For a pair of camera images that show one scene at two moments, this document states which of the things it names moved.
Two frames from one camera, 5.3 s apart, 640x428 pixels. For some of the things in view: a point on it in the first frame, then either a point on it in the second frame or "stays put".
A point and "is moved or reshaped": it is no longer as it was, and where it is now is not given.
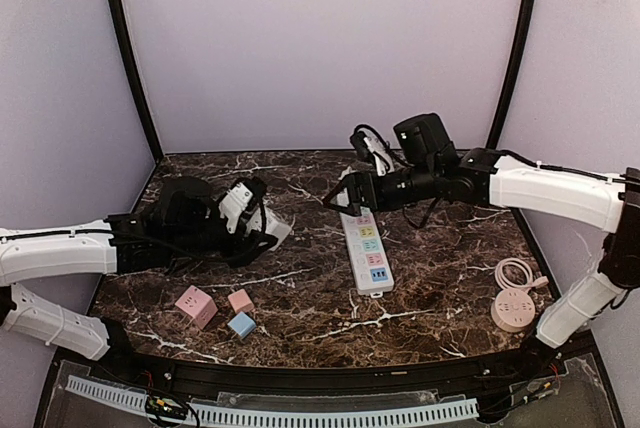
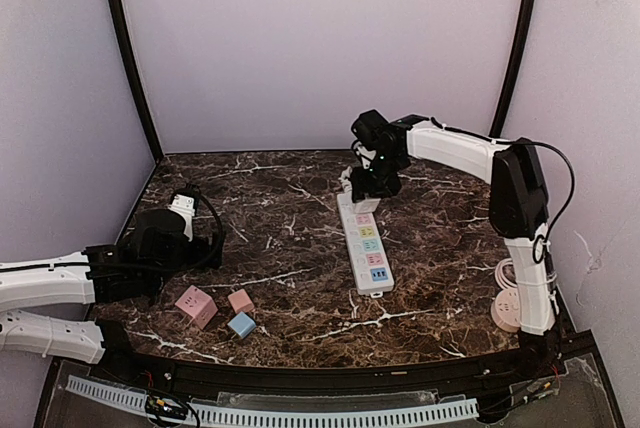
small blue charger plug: [242, 324] stays put
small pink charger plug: [241, 301] stays put
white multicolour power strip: [365, 253] stays put
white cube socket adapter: [274, 225] is moved or reshaped
